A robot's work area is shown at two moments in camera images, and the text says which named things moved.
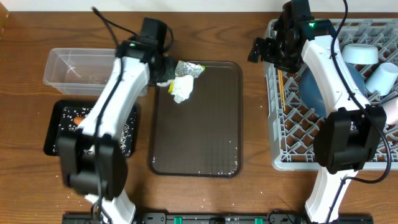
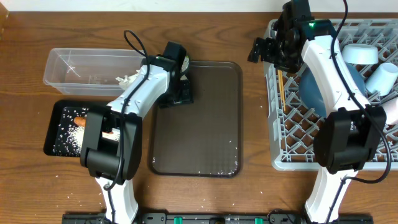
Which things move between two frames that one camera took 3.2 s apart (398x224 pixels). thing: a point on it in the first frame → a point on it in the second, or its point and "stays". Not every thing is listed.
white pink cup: [391, 108] stays
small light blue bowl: [360, 53] stays
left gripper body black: [166, 70] → [183, 94]
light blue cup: [382, 79] stays
